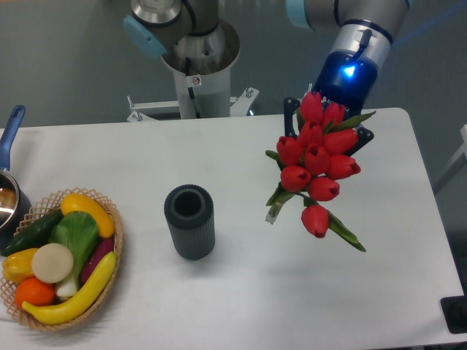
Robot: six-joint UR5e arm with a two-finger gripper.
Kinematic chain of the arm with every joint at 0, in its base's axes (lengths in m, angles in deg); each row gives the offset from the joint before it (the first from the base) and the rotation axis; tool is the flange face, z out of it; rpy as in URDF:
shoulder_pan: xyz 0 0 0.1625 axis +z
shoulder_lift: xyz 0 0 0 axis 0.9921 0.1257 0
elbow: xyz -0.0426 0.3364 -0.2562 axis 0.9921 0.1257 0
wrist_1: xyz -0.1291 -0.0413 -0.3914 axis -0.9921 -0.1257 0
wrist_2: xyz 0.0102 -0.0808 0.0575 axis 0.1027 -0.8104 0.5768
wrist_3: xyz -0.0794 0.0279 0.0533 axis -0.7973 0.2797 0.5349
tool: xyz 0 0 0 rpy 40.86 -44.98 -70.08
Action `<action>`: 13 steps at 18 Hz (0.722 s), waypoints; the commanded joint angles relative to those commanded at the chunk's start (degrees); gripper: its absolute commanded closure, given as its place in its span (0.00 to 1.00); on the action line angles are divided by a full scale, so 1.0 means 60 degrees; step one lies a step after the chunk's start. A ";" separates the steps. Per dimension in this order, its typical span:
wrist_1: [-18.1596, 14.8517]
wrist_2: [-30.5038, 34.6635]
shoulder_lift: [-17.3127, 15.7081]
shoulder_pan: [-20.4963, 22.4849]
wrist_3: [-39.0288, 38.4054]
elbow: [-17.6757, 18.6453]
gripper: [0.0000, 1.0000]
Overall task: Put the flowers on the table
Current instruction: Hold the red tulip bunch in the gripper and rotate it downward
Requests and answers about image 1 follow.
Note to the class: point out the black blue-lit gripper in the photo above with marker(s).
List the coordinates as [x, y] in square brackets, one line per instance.
[344, 81]

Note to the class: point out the red tulip bouquet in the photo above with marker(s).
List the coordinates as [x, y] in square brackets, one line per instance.
[312, 165]

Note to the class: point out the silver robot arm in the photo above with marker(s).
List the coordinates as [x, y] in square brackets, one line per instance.
[200, 49]

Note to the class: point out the dark grey ribbed vase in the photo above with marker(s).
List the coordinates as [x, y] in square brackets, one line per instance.
[189, 212]

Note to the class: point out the black device at table edge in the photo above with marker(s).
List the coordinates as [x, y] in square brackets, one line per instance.
[454, 310]

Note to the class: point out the purple sweet potato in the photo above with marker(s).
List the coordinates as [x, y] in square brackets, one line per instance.
[103, 248]

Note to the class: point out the yellow squash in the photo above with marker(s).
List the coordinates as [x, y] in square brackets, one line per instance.
[79, 202]

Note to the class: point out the green bok choy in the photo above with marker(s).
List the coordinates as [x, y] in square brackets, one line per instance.
[78, 232]

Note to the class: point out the yellow banana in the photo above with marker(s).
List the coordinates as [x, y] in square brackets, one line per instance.
[81, 301]

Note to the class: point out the green cucumber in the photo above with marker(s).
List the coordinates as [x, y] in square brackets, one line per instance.
[34, 235]

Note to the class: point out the orange fruit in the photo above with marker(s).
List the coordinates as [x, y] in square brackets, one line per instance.
[35, 292]

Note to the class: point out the yellow bell pepper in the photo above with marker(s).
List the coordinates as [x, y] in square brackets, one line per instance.
[18, 266]

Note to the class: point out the woven wicker basket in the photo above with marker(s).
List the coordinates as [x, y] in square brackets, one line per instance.
[46, 206]

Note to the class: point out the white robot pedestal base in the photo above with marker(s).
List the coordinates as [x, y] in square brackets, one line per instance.
[198, 96]

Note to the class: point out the white frame at right edge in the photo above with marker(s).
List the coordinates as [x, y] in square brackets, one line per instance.
[455, 163]

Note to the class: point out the blue-handled saucepan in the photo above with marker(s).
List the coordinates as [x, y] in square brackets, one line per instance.
[14, 202]

